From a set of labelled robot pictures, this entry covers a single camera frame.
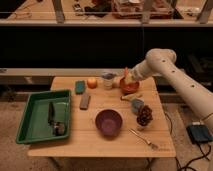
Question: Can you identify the black cable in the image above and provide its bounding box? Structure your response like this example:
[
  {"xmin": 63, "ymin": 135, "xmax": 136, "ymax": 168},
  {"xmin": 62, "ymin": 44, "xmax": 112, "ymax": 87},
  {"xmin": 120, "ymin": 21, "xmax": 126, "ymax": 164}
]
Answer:
[{"xmin": 164, "ymin": 109, "xmax": 213, "ymax": 171}]

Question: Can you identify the purple bowl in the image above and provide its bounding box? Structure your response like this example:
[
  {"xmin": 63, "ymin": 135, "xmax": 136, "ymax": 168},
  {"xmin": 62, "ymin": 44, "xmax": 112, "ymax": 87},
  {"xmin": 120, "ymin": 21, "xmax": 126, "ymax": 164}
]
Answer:
[{"xmin": 95, "ymin": 109, "xmax": 123, "ymax": 137}]

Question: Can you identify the silver fork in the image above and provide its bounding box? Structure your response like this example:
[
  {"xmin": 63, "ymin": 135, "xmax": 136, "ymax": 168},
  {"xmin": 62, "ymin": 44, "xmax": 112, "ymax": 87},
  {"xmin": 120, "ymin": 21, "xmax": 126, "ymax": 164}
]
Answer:
[{"xmin": 129, "ymin": 129, "xmax": 158, "ymax": 150}]

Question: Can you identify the teal sponge block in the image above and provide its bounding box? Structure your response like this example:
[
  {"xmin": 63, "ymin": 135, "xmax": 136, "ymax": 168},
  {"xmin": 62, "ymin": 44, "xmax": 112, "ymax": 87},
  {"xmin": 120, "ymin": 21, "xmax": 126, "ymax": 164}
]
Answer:
[{"xmin": 75, "ymin": 80, "xmax": 86, "ymax": 94}]

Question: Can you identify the grey blue small object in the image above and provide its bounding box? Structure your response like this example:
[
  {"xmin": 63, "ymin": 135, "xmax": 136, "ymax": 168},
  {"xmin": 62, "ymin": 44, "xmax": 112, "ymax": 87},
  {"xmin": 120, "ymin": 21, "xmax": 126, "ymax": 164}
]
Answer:
[{"xmin": 131, "ymin": 99, "xmax": 144, "ymax": 114}]

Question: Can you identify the wooden table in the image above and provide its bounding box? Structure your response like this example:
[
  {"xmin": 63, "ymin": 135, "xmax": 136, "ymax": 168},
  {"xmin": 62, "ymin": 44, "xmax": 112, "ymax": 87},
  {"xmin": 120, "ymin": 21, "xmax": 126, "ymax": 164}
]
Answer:
[{"xmin": 28, "ymin": 78, "xmax": 176, "ymax": 158}]

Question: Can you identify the orange round fruit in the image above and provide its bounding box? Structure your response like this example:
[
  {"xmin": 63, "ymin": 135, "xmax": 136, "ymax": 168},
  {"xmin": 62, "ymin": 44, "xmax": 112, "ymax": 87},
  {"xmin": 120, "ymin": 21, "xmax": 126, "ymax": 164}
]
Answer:
[{"xmin": 87, "ymin": 77, "xmax": 97, "ymax": 89}]

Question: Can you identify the dark utensil in tray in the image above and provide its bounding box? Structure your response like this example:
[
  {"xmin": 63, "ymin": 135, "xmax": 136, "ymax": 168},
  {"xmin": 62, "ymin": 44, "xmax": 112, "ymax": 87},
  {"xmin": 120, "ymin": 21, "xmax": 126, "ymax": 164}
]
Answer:
[{"xmin": 48, "ymin": 102, "xmax": 65, "ymax": 136}]

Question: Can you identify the brown pine cone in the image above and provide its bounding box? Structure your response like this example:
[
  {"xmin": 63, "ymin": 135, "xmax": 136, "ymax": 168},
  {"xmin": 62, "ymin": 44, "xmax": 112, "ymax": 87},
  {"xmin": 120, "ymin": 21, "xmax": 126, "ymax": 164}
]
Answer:
[{"xmin": 136, "ymin": 105, "xmax": 153, "ymax": 129}]

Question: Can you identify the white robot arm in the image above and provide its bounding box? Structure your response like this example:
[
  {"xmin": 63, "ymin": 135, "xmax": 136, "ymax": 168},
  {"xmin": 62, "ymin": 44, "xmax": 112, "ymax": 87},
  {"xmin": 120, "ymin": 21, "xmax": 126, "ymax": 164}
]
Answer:
[{"xmin": 125, "ymin": 48, "xmax": 213, "ymax": 133}]

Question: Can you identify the yellow banana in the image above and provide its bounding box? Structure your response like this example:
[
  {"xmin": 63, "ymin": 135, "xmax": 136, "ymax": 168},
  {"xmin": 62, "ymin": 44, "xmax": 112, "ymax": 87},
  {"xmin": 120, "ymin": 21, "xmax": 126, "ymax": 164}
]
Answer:
[{"xmin": 120, "ymin": 93, "xmax": 142, "ymax": 101}]

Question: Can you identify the green plastic tray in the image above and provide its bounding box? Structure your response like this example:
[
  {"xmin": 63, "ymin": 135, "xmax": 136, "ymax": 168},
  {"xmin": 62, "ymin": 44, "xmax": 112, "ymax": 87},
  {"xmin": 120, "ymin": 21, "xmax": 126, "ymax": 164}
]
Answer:
[{"xmin": 16, "ymin": 90, "xmax": 71, "ymax": 144}]

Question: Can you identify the red bowl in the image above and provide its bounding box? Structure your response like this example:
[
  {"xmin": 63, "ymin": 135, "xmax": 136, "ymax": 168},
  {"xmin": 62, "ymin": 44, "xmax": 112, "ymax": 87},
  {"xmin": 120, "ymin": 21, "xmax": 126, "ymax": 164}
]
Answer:
[{"xmin": 119, "ymin": 78, "xmax": 140, "ymax": 94}]

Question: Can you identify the grey rectangular block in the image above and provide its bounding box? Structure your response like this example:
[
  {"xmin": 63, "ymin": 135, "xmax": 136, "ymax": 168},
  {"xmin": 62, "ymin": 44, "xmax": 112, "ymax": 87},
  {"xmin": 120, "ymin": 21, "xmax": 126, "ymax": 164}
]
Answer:
[{"xmin": 79, "ymin": 93, "xmax": 90, "ymax": 110}]

